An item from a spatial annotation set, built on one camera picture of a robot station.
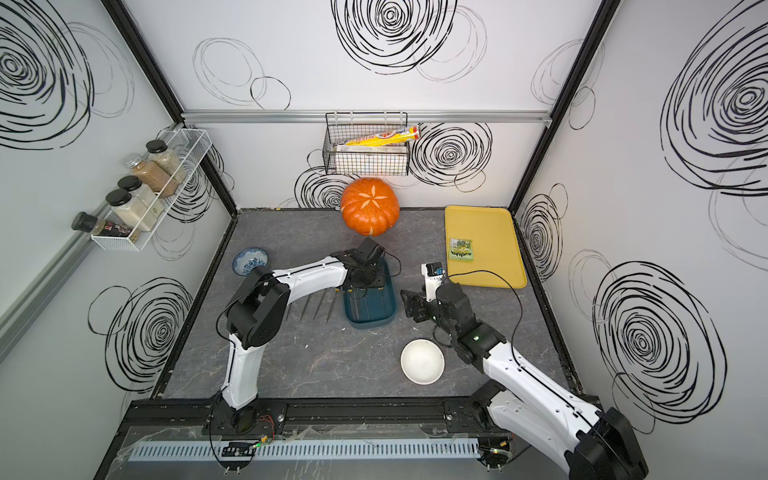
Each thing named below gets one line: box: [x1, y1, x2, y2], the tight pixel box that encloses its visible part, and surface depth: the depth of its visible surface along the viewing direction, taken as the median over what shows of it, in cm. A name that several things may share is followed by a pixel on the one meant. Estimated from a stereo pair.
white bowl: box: [400, 338, 446, 386], surface depth 82 cm
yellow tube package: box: [333, 126, 420, 147], surface depth 88 cm
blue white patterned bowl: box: [232, 247, 269, 277], surface depth 104 cm
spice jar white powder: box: [117, 175, 165, 213], surface depth 69 cm
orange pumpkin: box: [340, 177, 401, 236], surface depth 107 cm
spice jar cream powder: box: [106, 189, 158, 231], surface depth 67 cm
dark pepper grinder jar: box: [71, 211, 106, 235], surface depth 61 cm
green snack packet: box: [449, 238, 474, 261], surface depth 109 cm
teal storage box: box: [343, 259, 396, 330], surface depth 93 cm
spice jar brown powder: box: [125, 154, 178, 198], surface depth 75 cm
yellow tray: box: [445, 205, 528, 289], surface depth 111 cm
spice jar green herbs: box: [146, 139, 182, 183], surface depth 77 cm
